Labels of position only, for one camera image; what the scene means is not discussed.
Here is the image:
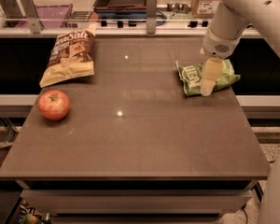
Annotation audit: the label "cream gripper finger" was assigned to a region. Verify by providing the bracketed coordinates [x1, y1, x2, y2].
[200, 57, 224, 96]

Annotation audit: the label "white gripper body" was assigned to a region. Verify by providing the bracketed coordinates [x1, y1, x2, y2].
[201, 25, 241, 59]

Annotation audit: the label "green jalapeno chip bag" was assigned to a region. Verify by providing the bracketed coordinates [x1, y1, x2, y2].
[175, 59, 241, 96]

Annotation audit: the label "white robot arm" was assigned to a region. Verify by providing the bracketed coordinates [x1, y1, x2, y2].
[203, 0, 280, 224]

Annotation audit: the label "brown sea salt chip bag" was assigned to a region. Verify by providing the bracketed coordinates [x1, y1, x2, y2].
[39, 28, 95, 88]

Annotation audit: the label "cardboard box with label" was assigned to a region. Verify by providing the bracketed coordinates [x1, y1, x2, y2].
[190, 0, 219, 18]

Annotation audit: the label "red apple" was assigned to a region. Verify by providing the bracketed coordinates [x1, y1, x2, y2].
[37, 90, 70, 120]

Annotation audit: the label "purple plastic crate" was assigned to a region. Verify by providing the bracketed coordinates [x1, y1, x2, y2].
[15, 3, 75, 29]

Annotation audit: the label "colourful items under table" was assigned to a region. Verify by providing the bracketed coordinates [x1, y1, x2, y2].
[12, 200, 53, 224]

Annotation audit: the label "middle metal rail bracket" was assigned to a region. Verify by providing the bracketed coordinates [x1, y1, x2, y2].
[147, 0, 157, 35]

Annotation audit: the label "metal rail bracket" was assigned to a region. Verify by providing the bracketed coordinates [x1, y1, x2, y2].
[147, 0, 157, 35]
[20, 0, 43, 34]

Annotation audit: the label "left metal rail bracket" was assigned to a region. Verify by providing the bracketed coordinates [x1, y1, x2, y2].
[20, 0, 43, 34]

